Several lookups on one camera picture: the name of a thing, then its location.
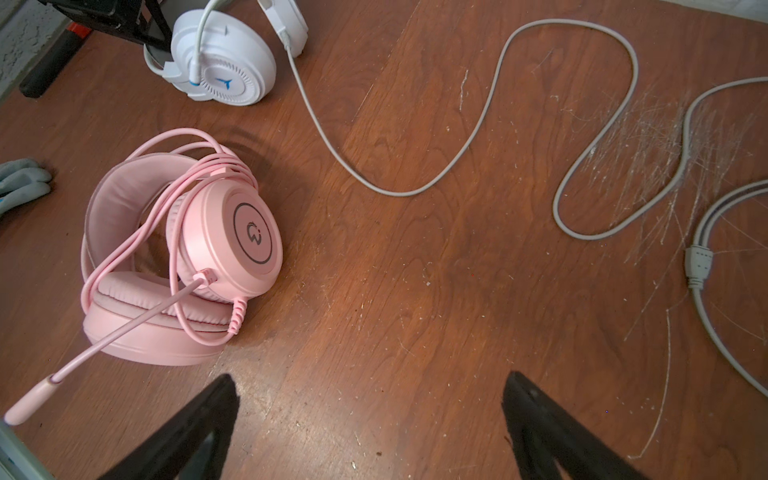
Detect red pipe wrench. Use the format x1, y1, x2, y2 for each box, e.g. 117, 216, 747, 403
19, 22, 92, 99

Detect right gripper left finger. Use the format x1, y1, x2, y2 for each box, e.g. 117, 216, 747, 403
102, 374, 240, 479

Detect white headphones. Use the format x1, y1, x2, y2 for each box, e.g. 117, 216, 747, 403
143, 1, 277, 106

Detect pink headphones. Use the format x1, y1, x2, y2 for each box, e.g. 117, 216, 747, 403
4, 129, 283, 426

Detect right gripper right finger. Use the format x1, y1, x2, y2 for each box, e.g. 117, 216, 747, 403
502, 371, 645, 479

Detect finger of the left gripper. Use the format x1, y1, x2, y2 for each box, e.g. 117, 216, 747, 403
42, 0, 172, 51

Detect pink headphone cable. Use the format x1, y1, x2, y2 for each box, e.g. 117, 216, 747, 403
79, 127, 260, 347

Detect blue grey work glove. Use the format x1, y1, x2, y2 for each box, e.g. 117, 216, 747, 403
1, 159, 52, 215

